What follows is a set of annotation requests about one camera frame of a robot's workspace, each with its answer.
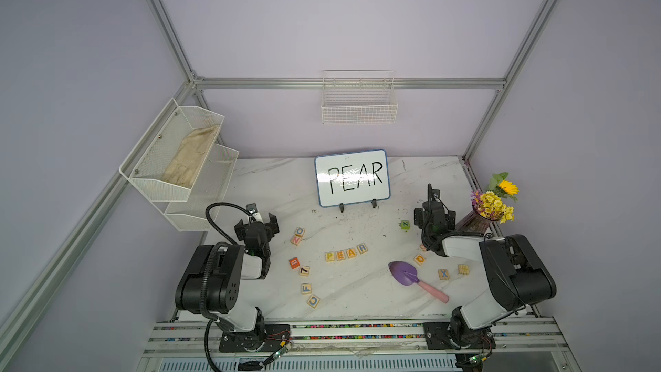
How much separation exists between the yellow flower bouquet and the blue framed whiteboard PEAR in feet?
1.19

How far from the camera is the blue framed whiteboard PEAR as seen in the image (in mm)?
1030

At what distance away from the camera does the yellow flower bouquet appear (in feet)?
2.49
